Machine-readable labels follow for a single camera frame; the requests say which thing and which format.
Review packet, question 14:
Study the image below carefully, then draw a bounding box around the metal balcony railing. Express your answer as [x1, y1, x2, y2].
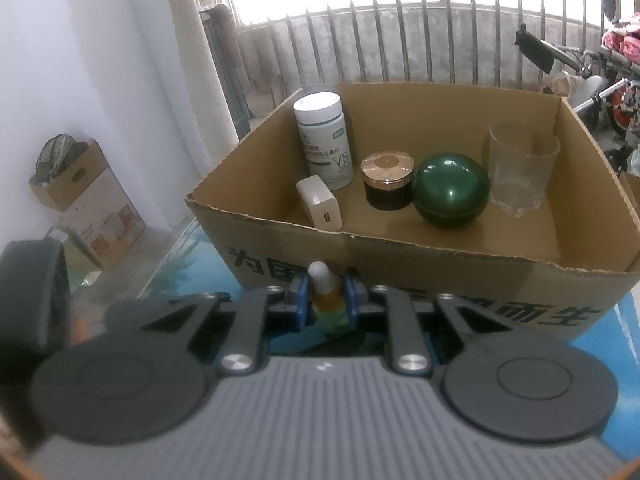
[234, 0, 640, 97]

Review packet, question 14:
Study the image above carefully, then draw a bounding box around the butterfly print table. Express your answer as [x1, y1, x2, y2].
[45, 220, 640, 461]

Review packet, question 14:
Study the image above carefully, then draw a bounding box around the round green jar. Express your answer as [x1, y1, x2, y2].
[412, 152, 492, 231]

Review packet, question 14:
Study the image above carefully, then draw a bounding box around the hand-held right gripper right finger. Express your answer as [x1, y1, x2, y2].
[344, 276, 521, 378]

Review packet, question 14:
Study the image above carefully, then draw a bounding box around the dark folded panel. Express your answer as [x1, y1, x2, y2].
[199, 3, 252, 139]

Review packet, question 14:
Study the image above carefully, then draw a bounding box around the dark jar gold lid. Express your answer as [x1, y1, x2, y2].
[360, 149, 416, 212]

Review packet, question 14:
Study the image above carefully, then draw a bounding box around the amber dropper bottle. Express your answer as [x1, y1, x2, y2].
[307, 261, 351, 337]

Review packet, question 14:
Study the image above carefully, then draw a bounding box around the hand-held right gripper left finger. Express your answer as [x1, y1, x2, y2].
[135, 276, 310, 378]

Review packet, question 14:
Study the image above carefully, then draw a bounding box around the white pill bottle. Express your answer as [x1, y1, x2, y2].
[292, 91, 355, 191]

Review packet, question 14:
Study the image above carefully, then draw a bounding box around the silver wheelchair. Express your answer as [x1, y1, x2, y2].
[514, 22, 640, 137]

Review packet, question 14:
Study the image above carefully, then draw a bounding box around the pink blanket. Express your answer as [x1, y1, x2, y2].
[602, 21, 640, 64]

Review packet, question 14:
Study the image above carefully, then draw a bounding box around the printed white carton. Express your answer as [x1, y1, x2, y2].
[28, 138, 148, 272]

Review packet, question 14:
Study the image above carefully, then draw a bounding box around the white charger plug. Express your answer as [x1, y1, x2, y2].
[295, 175, 341, 234]

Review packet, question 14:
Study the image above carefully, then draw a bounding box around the brown cardboard box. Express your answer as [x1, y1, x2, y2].
[184, 82, 640, 342]

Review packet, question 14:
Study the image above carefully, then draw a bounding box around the clear glass cup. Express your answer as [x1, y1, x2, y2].
[487, 120, 561, 219]

